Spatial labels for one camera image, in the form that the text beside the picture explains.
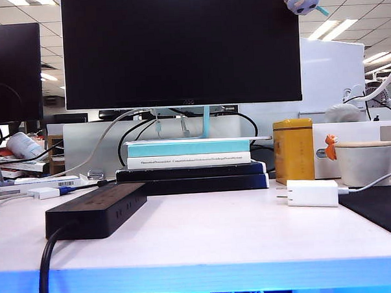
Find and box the white charger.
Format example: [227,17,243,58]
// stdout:
[275,177,340,211]

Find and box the teal book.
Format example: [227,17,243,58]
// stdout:
[126,139,251,159]

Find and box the white book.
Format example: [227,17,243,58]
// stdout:
[126,151,252,171]

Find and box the teal monitor stand silver base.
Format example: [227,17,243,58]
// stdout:
[121,102,274,147]

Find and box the thin black book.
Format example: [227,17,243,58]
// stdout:
[115,160,268,182]

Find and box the thick black book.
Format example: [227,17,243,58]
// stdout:
[141,172,270,195]

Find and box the yellow tin box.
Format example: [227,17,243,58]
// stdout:
[272,117,316,187]

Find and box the black AOC monitor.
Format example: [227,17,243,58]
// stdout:
[60,0,303,112]

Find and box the black power strip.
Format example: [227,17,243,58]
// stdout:
[43,182,150,242]

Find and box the orange fox figurine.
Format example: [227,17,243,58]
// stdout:
[324,134,342,161]

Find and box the brown wooden shelf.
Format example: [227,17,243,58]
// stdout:
[47,134,66,176]

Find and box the white round object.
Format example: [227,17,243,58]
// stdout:
[324,102,362,124]

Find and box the white board panel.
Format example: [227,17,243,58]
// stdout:
[299,34,368,113]

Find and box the white box with barcode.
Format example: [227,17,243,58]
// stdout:
[0,174,85,200]

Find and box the white mug with wooden lid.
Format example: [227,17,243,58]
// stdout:
[333,139,391,189]

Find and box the stack of books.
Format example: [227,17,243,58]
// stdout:
[0,152,51,180]

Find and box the white plastic bottle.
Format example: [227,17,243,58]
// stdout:
[5,130,46,161]

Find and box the black mouse pad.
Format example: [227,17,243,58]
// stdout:
[338,185,391,244]

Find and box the white desk fan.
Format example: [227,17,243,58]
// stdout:
[364,81,391,109]

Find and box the black unbranded monitor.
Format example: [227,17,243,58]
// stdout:
[0,22,45,124]

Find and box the black monitor cable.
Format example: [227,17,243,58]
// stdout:
[167,104,260,155]

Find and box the black looped cable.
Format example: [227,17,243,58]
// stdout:
[116,118,158,169]

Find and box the light grey cable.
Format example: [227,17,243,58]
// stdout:
[46,108,152,178]

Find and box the white adapter with cable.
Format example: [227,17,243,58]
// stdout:
[0,186,61,211]

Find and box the thick black power strip cable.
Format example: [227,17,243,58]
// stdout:
[35,219,82,293]

